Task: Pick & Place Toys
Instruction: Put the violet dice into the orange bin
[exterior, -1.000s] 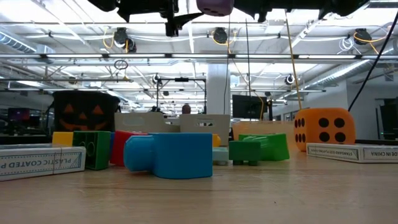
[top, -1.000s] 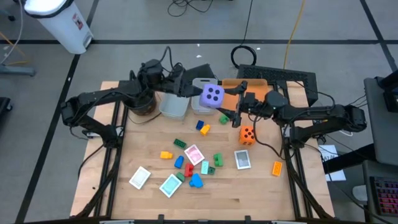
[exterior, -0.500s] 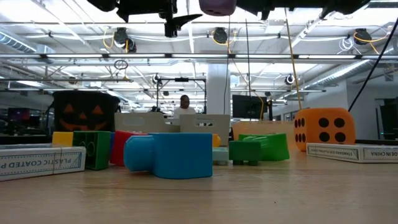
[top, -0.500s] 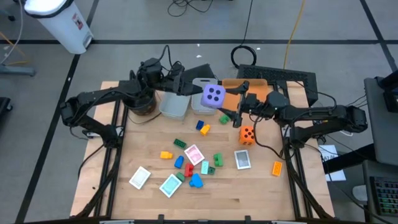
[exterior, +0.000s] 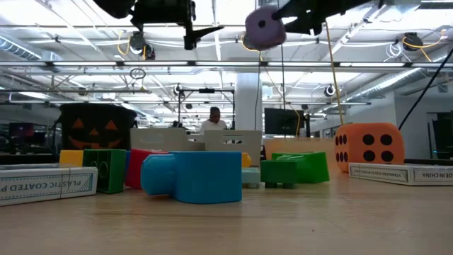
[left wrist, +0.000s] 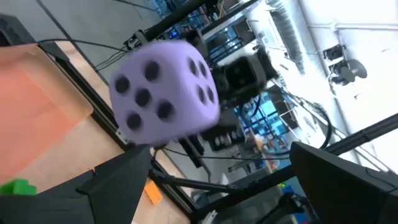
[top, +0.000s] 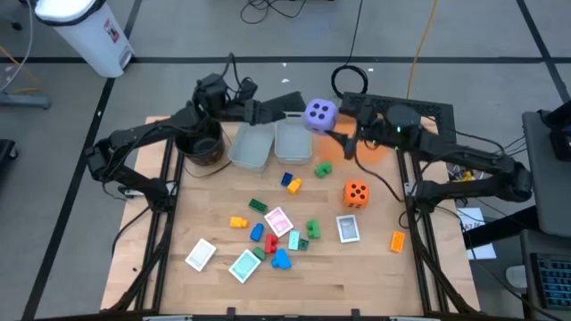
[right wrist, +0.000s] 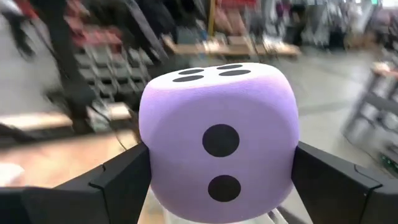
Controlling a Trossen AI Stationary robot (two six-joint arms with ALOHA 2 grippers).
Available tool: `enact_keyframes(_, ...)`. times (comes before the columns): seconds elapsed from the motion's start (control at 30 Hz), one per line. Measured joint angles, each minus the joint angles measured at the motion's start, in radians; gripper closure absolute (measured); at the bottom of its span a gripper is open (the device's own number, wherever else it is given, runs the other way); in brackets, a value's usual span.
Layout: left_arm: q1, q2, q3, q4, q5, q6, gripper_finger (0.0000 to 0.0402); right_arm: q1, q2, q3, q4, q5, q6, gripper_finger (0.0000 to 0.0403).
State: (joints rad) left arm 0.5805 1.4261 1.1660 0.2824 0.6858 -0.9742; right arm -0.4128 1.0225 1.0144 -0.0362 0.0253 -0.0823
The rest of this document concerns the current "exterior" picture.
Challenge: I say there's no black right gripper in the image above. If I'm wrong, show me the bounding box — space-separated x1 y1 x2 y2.
271 0 355 37

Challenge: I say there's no light blue toy block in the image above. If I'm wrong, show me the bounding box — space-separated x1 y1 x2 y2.
140 150 243 205

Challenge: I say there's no red toy block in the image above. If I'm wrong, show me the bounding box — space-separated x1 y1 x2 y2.
124 147 169 190

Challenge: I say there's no small dark green toy block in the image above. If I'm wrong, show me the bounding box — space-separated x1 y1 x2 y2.
260 159 299 189

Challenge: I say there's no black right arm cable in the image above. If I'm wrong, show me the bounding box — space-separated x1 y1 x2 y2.
398 47 453 131

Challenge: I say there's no orange foam die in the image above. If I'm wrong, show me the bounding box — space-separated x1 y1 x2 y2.
333 122 406 174

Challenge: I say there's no yellow hanging cable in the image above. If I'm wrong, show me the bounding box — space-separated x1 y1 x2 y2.
323 20 345 125

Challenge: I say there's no black gantry frame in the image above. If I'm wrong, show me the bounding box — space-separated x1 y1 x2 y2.
177 88 236 130

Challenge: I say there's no mint toy block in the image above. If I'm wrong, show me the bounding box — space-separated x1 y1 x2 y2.
241 166 262 189

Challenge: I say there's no blue white playing card box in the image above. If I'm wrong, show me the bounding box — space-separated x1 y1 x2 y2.
0 166 99 208

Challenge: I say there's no black monitor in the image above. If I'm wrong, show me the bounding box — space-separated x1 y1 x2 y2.
263 107 306 136

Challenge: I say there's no person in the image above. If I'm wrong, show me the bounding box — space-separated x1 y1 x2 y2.
200 106 228 135

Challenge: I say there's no dark monitor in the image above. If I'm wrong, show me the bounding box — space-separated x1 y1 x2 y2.
8 122 35 139

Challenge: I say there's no black cabinet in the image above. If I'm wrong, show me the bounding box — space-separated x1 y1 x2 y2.
431 111 453 160

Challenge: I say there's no grey white playing card box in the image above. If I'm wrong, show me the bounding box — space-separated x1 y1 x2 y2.
348 161 453 187

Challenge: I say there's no black pumpkin face bucket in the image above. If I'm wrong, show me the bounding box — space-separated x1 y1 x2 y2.
59 102 138 151

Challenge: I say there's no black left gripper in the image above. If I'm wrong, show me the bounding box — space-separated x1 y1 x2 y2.
131 0 224 51

